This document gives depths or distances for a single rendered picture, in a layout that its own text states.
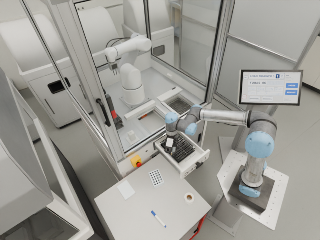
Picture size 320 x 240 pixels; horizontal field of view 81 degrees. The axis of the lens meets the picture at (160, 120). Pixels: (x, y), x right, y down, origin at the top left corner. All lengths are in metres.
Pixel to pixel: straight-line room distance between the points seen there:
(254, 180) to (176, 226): 0.58
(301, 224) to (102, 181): 2.17
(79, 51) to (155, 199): 1.08
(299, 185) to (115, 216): 2.08
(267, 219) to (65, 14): 1.56
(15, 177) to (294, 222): 2.37
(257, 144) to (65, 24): 0.91
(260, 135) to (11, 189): 0.98
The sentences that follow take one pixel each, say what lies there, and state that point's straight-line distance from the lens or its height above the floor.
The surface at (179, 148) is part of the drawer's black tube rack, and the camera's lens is 1.49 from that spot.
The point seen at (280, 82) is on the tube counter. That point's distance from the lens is 1.97.
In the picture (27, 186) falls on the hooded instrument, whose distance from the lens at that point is 0.83.
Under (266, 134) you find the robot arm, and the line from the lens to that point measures 0.95.
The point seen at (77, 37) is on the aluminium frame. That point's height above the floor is 1.84.
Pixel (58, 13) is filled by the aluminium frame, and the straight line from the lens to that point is 0.81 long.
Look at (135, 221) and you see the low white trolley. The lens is 1.43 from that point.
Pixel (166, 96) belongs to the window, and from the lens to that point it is 1.30.
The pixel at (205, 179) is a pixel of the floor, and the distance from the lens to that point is 2.39.
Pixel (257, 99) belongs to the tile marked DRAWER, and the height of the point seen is 1.00.
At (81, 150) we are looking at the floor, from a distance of 2.85.
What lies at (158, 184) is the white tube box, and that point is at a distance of 1.46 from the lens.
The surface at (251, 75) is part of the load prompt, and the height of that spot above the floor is 1.16.
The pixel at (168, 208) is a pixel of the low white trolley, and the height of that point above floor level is 0.76.
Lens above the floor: 2.13
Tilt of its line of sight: 47 degrees down
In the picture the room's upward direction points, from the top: 4 degrees counter-clockwise
